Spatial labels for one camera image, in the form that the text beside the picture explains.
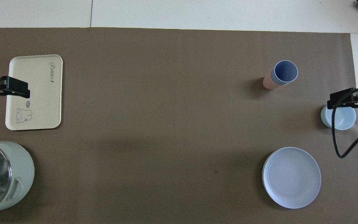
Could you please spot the blue ribbed cup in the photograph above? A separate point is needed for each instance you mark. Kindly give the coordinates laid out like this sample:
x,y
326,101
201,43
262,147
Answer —
x,y
286,72

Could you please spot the pink cup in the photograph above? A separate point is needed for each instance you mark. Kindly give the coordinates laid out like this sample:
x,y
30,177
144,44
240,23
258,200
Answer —
x,y
267,83

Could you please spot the cream rabbit print tray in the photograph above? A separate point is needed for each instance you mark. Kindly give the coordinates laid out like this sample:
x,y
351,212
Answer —
x,y
40,102

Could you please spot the light blue bowl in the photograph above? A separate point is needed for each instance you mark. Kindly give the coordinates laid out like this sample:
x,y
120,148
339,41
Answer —
x,y
343,119

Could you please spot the mint green cooking pot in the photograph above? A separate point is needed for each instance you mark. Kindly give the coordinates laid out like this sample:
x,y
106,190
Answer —
x,y
22,168

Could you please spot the pale blue plate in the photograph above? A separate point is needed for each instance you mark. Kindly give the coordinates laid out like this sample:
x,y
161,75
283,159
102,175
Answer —
x,y
291,177

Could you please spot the brown paper table mat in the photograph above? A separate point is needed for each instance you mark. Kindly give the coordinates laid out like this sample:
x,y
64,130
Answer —
x,y
172,124

